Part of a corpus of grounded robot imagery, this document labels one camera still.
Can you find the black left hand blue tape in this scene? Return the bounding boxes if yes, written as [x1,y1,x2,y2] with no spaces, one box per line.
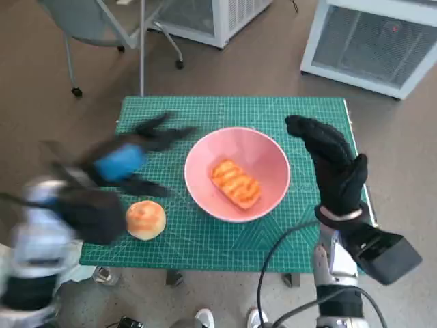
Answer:
[80,111,199,199]

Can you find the round orange bread bun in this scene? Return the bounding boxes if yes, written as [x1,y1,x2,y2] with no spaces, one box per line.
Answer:
[125,200,167,241]

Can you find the long orange striped bread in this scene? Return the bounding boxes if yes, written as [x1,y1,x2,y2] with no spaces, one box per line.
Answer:
[210,158,262,211]

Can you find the pink bowl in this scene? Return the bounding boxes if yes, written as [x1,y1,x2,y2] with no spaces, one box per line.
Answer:
[184,126,292,223]

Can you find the grey metal pole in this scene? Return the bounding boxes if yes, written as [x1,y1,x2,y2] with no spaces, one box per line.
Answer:
[139,0,145,98]

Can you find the round grey metal object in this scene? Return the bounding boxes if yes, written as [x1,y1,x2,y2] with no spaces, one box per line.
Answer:
[91,266,121,286]

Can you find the pale green cloth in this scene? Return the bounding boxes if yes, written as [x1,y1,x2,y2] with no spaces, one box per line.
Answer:
[54,263,98,287]

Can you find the grey wheeled office chair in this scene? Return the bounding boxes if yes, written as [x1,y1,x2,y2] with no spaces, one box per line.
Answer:
[36,0,186,99]

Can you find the green cutting mat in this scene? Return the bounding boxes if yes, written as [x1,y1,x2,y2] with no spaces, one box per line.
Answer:
[79,95,379,274]

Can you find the white foot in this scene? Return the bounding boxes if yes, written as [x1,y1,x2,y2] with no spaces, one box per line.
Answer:
[246,307,271,328]
[195,307,216,328]

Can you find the white louvered mesh cabinet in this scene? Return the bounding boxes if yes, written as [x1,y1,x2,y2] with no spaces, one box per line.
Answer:
[148,0,274,49]

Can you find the large white mesh cabinet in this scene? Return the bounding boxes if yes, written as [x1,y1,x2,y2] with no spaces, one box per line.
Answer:
[300,0,437,101]

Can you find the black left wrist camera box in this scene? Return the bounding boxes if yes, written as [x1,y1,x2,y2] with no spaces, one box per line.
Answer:
[57,186,128,246]

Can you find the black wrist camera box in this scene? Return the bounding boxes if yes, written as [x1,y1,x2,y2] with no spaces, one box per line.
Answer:
[353,223,424,286]
[57,186,128,246]

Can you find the black table bracket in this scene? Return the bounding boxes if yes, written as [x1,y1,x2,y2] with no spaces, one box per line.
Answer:
[281,273,302,288]
[165,269,186,288]

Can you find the black device with cables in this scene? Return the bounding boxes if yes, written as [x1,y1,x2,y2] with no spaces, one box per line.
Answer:
[117,316,145,328]

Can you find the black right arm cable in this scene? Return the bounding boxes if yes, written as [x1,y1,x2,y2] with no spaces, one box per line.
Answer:
[272,286,389,328]
[255,220,324,328]

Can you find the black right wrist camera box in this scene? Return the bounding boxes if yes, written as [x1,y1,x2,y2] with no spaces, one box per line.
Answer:
[353,223,424,286]

